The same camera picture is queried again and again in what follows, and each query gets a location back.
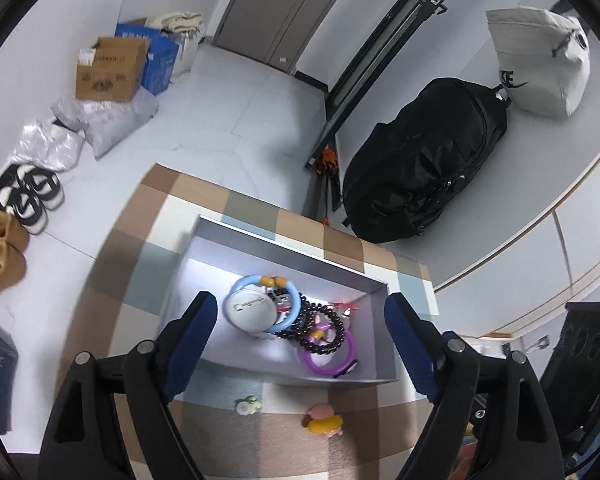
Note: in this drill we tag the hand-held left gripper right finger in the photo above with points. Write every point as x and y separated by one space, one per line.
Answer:
410 355

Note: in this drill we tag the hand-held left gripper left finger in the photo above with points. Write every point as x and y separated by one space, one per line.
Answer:
192 340

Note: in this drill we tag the white round compact case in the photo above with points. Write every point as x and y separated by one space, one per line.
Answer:
247 307

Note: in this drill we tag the grey cardboard box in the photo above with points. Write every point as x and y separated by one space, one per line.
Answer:
215 260

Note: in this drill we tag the red charm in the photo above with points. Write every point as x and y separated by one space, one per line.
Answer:
280 304

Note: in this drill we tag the pink and yellow toy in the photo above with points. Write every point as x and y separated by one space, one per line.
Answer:
322 421

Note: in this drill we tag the small green white clip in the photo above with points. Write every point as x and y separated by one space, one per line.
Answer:
246 405

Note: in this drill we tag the checked mat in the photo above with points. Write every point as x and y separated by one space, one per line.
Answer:
130 240

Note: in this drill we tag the black backpack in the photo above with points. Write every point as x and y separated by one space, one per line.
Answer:
420 160

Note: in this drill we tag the orange and black tripod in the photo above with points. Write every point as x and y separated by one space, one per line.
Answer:
327 160

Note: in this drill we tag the black and white slipper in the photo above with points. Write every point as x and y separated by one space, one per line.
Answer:
40 185
22 207

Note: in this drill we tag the grey plastic bag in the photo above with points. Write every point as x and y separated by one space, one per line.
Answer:
115 120

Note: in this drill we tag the silver plastic bag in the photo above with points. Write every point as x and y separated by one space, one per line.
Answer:
50 145

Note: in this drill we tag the brown cardboard box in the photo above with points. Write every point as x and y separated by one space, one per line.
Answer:
110 80

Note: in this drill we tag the blue cardboard box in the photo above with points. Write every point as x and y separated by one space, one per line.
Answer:
160 65

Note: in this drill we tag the white sack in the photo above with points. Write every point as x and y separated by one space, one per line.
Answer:
190 50

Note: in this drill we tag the white tote bag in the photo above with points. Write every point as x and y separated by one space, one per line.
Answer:
530 60

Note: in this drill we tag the black tripod with orange part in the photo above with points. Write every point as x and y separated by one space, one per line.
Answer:
380 45

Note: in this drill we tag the cream cloth bag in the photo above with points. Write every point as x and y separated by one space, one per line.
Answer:
177 21

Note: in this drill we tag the grey door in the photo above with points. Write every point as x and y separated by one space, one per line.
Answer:
280 10

